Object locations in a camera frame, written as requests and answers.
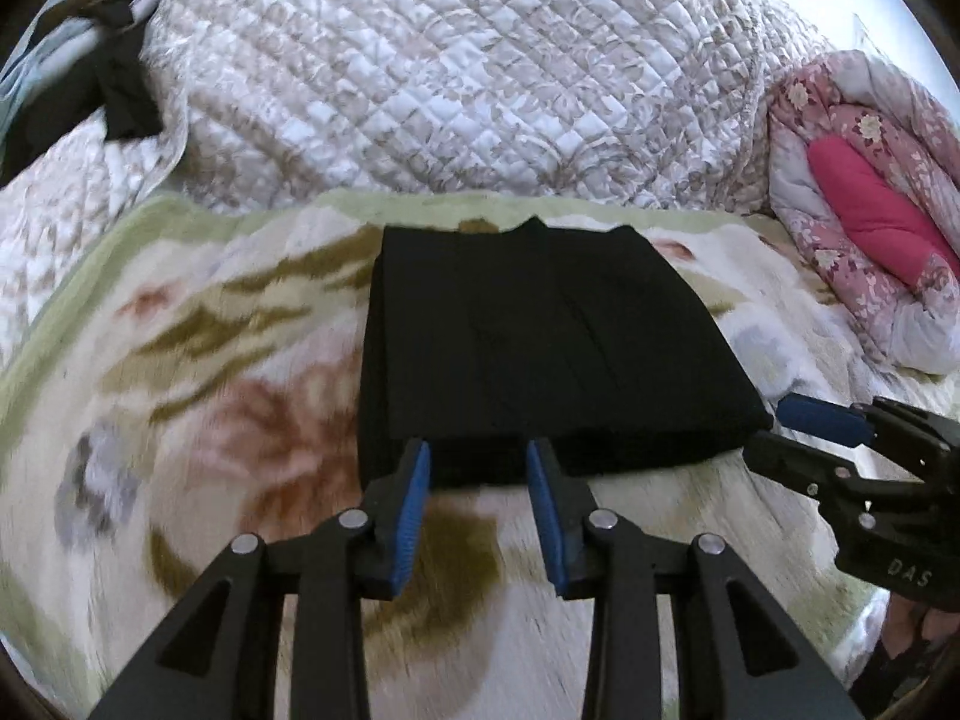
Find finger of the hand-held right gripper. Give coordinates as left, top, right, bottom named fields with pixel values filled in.
left=775, top=392, right=960, bottom=470
left=742, top=430, right=882, bottom=512

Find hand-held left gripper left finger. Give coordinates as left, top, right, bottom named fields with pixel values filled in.
left=86, top=437, right=434, bottom=720

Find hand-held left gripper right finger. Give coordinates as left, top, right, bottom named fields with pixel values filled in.
left=523, top=435, right=867, bottom=720

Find black pants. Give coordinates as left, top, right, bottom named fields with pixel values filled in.
left=356, top=215, right=774, bottom=490

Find person's right forearm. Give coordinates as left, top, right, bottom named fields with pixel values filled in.
left=844, top=589, right=960, bottom=720

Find pink floral comforter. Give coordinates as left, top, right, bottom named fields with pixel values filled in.
left=765, top=50, right=960, bottom=377

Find green floral fleece blanket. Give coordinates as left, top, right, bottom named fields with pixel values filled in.
left=0, top=191, right=960, bottom=720

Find white quilted bedspread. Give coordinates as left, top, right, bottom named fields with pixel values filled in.
left=0, top=0, right=871, bottom=368

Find dark garment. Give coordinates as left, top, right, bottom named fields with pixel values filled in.
left=0, top=0, right=164, bottom=192

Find light blue cloth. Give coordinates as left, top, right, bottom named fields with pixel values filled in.
left=0, top=17, right=102, bottom=140

